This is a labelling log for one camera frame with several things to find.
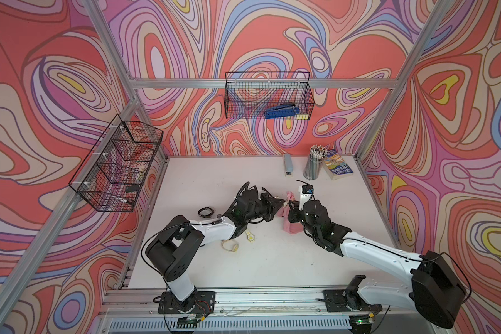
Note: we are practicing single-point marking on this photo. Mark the pink cloth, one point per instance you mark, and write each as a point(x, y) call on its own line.
point(283, 212)

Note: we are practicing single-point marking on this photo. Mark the colourful book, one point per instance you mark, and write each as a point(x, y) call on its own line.
point(335, 166)

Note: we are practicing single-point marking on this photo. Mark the grey stapler on table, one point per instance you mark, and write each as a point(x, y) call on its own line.
point(288, 165)

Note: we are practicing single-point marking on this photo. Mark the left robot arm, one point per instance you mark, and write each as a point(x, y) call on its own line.
point(171, 251)

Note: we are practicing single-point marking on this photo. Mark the black wire basket left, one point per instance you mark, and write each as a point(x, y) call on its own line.
point(112, 176)

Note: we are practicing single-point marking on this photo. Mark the blue stapler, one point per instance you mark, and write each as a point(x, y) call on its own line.
point(282, 111)

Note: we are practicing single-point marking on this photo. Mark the black wire basket back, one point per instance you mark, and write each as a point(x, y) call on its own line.
point(248, 94)

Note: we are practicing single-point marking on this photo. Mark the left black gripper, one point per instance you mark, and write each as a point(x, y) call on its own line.
point(271, 205)

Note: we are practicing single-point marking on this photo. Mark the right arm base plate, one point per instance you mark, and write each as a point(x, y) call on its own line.
point(348, 299)

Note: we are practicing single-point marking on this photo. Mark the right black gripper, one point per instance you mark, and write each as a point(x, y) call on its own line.
point(293, 211)

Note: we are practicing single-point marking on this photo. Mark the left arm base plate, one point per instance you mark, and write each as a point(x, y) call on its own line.
point(198, 303)

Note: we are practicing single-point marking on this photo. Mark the beige looped watch left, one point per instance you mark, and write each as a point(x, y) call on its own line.
point(230, 246)

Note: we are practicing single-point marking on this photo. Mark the small black looped watch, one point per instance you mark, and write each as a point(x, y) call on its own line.
point(206, 212)

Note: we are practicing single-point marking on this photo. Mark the beige strap yellow dial watch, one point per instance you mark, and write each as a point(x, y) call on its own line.
point(250, 236)

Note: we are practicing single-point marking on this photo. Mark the metal pencil cup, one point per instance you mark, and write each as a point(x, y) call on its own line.
point(315, 158)

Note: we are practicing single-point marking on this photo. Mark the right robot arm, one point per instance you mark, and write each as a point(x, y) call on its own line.
point(425, 283)

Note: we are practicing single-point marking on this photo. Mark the black wire basket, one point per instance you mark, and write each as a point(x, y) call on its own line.
point(248, 94)
point(112, 176)

